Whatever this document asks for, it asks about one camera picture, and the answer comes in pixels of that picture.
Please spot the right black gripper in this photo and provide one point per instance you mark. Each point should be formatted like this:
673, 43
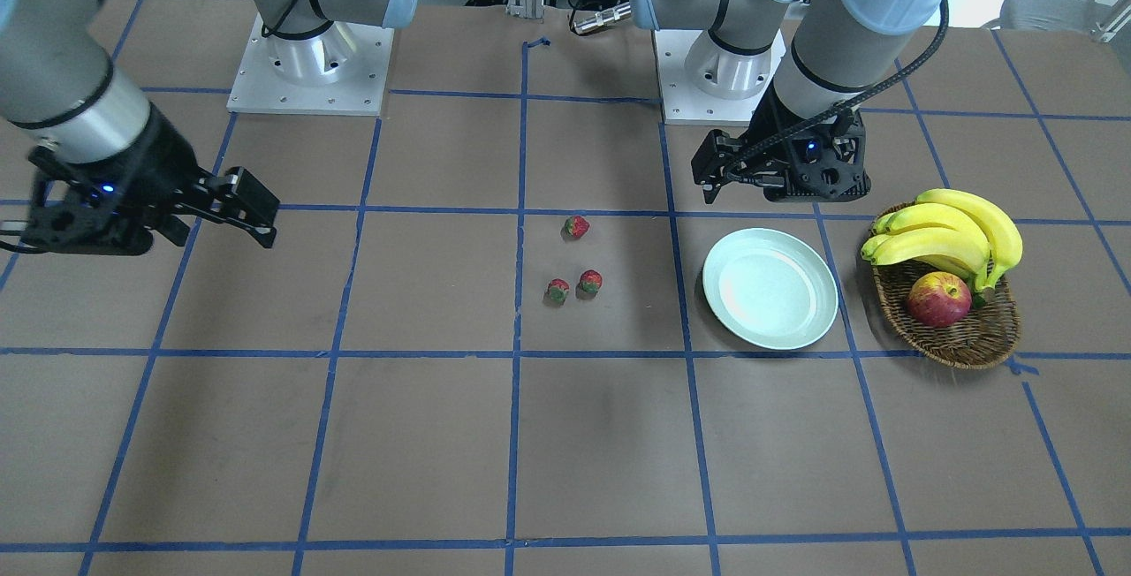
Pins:
162, 158

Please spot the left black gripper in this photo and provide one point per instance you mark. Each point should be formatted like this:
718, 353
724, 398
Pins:
767, 136

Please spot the strawberry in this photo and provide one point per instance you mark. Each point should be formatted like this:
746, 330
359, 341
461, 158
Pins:
590, 282
575, 227
557, 291

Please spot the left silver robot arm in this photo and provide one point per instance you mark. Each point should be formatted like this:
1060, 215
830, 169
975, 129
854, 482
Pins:
842, 53

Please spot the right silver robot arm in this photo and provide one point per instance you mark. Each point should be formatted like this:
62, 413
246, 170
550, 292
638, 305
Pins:
62, 90

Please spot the light green plate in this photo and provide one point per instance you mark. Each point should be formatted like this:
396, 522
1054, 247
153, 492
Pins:
770, 289

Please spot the wicker basket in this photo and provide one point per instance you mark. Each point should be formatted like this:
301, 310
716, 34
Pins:
985, 338

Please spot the yellow banana bunch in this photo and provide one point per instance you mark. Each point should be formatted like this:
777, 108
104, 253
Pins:
952, 230

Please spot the red apple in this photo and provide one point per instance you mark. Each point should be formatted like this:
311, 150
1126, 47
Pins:
939, 299

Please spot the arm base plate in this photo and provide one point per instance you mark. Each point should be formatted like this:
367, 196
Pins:
339, 73
698, 81

